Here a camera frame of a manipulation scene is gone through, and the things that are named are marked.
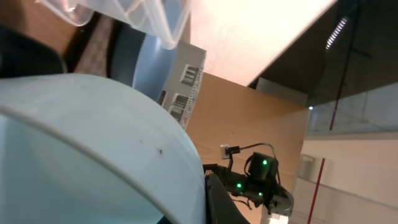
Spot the dark blue plate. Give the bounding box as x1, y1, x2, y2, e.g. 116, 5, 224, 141
106, 22, 177, 101

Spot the grey dishwasher rack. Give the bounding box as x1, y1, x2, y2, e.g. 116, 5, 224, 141
159, 42, 206, 129

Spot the light blue bowl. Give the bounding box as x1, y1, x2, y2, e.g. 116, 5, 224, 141
1, 73, 206, 223

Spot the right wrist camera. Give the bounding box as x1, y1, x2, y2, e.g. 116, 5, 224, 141
220, 144, 229, 159

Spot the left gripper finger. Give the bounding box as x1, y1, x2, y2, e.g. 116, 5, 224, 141
205, 174, 249, 224

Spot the clear plastic bin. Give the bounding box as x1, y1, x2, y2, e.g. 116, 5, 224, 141
38, 0, 193, 50

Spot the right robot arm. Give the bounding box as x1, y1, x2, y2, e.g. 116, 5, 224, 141
203, 152, 294, 224

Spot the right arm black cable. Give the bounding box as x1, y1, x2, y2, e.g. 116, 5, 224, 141
228, 142, 277, 162

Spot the black tray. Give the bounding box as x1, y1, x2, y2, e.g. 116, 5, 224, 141
1, 26, 67, 78

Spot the brown serving tray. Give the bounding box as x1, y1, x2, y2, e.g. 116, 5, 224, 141
63, 12, 122, 77

